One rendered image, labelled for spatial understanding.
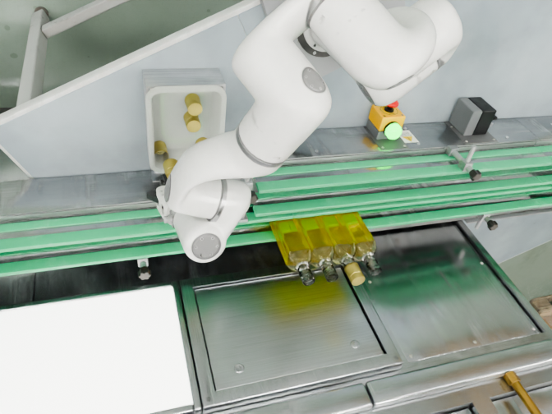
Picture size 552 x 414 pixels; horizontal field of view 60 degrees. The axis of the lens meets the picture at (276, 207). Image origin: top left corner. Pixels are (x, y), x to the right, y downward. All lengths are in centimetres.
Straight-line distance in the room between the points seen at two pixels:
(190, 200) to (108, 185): 50
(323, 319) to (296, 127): 70
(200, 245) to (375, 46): 42
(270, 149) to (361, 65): 16
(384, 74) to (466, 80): 89
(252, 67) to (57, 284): 88
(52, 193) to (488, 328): 115
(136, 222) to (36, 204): 23
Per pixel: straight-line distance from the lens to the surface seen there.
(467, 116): 147
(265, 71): 61
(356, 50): 62
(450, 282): 148
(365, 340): 121
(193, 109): 112
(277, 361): 113
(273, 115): 61
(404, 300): 137
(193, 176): 71
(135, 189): 122
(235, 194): 79
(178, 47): 112
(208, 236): 80
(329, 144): 127
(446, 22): 82
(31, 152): 125
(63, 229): 117
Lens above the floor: 177
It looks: 44 degrees down
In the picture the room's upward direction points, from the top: 157 degrees clockwise
